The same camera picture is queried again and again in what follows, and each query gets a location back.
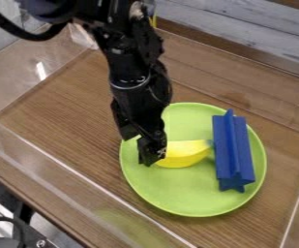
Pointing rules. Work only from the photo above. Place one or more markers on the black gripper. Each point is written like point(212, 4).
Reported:
point(139, 99)

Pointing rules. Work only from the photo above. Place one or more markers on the yellow toy banana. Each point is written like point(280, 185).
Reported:
point(183, 153)

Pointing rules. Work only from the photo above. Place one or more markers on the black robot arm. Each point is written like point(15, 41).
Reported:
point(119, 24)

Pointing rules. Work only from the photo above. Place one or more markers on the blue star-shaped block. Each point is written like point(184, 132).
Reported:
point(232, 152)

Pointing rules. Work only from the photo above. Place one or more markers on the black metal stand base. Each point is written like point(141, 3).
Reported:
point(29, 237)

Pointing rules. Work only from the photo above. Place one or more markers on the clear acrylic tray wall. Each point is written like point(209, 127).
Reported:
point(91, 214)

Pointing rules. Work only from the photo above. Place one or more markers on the clear acrylic corner bracket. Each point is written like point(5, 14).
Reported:
point(80, 37)

